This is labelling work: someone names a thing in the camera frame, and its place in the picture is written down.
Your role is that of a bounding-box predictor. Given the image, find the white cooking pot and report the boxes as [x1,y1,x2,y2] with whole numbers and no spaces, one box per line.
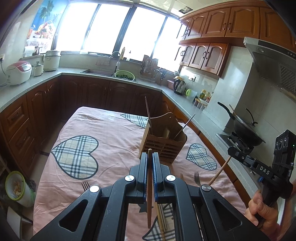
[44,50,61,72]

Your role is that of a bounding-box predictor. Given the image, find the wooden utensil holder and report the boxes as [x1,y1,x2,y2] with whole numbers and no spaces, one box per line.
[139,113,187,163]

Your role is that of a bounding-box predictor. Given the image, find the sink faucet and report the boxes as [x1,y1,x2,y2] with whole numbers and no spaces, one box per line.
[109,51,122,73]

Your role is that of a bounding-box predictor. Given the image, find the upper wooden cabinets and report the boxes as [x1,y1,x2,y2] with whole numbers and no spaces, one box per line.
[175,1,295,76]

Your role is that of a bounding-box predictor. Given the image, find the dark metal chopstick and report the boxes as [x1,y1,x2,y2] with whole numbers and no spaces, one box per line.
[174,114,195,140]
[144,96,152,128]

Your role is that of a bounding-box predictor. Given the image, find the light wooden chopstick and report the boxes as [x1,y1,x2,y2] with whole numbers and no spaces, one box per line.
[208,156,231,186]

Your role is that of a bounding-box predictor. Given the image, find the black wok pan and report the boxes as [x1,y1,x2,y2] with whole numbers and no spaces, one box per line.
[217,102,265,147]

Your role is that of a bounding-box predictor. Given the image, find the small white pot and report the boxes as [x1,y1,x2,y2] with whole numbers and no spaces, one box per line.
[32,61,44,77]

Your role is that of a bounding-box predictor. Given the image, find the right hand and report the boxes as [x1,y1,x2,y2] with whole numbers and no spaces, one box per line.
[244,190,288,240]

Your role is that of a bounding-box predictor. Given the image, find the brown wooden chopstick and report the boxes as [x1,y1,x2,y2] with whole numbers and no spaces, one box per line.
[147,149,152,228]

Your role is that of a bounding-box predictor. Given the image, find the green colander bowl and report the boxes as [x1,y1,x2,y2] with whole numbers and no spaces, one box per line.
[114,70,135,81]

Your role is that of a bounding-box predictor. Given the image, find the range hood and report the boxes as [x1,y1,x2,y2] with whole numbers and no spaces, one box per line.
[243,37,295,100]

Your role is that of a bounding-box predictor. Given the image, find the electric kettle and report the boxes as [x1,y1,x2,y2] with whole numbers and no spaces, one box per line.
[174,79,186,95]

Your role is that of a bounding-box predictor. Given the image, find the pink heart-patterned tablecloth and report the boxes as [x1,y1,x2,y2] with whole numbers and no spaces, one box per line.
[33,107,246,240]

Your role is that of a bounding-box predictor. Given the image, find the dish drying rack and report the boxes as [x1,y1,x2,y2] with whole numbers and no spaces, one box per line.
[139,55,167,85]

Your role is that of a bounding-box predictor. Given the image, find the white red rice cooker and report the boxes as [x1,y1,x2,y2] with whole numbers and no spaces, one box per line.
[6,61,32,85]

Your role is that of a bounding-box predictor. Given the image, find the green lidded container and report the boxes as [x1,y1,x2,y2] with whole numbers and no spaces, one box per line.
[186,89,192,97]

